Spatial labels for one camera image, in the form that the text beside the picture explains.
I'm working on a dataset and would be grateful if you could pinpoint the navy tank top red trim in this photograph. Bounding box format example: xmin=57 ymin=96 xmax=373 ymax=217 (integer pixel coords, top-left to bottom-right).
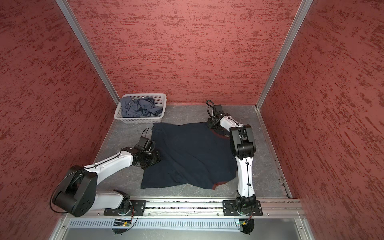
xmin=141 ymin=123 xmax=237 ymax=190

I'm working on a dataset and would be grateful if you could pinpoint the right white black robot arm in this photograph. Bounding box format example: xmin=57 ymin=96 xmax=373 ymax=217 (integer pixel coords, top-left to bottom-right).
xmin=208 ymin=114 xmax=257 ymax=216

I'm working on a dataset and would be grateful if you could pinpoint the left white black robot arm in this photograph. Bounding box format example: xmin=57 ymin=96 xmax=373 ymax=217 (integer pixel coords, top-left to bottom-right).
xmin=50 ymin=147 xmax=161 ymax=217

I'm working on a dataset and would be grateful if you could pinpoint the grey-blue tank top in basket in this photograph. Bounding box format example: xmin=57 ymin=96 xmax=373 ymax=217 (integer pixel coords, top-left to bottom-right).
xmin=120 ymin=97 xmax=163 ymax=118

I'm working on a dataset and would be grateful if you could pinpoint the white plastic laundry basket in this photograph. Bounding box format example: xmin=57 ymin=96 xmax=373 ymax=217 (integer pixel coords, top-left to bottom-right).
xmin=114 ymin=94 xmax=167 ymax=124

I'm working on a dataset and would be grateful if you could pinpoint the right corner aluminium profile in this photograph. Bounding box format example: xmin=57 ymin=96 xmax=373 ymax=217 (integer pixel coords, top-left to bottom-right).
xmin=256 ymin=0 xmax=313 ymax=111

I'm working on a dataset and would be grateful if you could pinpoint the corner aluminium profile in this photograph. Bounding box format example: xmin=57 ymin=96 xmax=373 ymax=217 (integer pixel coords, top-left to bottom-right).
xmin=56 ymin=0 xmax=120 ymax=105
xmin=256 ymin=0 xmax=313 ymax=111

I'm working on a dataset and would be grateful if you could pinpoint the left corner aluminium profile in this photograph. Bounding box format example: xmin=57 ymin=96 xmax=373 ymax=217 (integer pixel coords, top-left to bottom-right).
xmin=56 ymin=0 xmax=120 ymax=105

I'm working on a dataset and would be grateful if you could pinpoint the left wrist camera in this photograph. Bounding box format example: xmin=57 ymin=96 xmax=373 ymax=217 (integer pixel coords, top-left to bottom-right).
xmin=134 ymin=136 xmax=155 ymax=154

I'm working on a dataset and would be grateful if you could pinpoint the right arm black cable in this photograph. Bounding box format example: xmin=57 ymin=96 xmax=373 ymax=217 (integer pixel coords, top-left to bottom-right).
xmin=205 ymin=99 xmax=232 ymax=127

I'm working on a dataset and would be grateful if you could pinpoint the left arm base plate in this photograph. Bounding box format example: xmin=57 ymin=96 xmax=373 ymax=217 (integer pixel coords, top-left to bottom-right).
xmin=104 ymin=200 xmax=147 ymax=217

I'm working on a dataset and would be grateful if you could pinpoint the left circuit board with wires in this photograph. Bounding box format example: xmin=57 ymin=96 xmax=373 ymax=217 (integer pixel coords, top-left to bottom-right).
xmin=112 ymin=219 xmax=135 ymax=235

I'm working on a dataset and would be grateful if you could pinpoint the circuit board with wires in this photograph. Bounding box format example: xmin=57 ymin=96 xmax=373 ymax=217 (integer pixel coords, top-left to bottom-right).
xmin=239 ymin=218 xmax=255 ymax=235
xmin=112 ymin=219 xmax=135 ymax=235

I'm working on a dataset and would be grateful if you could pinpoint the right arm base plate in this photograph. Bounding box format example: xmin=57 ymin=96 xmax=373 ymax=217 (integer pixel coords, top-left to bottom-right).
xmin=222 ymin=200 xmax=264 ymax=217

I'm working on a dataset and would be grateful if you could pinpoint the white slotted cable duct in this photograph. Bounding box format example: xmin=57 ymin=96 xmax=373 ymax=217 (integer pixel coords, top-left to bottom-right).
xmin=68 ymin=218 xmax=240 ymax=231

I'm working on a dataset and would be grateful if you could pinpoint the aluminium front rail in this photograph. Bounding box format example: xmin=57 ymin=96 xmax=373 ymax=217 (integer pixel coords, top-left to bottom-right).
xmin=61 ymin=197 xmax=305 ymax=218

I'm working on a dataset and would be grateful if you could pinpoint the right circuit board with wires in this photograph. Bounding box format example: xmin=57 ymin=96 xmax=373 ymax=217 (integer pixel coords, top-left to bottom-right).
xmin=239 ymin=218 xmax=255 ymax=235

